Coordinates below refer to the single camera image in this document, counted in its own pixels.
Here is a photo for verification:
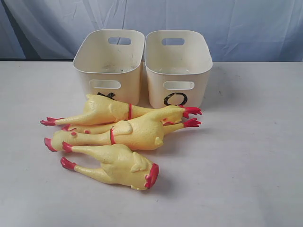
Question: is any severed rubber chicken head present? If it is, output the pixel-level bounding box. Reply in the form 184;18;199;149
62;123;116;134

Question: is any whole yellow rubber chicken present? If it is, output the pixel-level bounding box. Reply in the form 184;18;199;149
44;110;201;152
40;95;202;126

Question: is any headless yellow rubber chicken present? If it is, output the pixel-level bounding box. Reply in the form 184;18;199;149
61;142;159;191

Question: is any whole yellow rubber chicken back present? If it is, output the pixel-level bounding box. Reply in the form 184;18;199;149
40;95;202;126

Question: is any blue-grey backdrop curtain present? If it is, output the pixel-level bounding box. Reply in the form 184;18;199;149
0;0;303;61

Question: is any cream bin marked O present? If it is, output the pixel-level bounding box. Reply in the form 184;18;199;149
144;30;213;108

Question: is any cream bin marked X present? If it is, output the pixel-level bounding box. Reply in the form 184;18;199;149
73;29;145;105

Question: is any whole yellow rubber chicken front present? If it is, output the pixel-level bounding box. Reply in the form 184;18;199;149
44;110;201;152

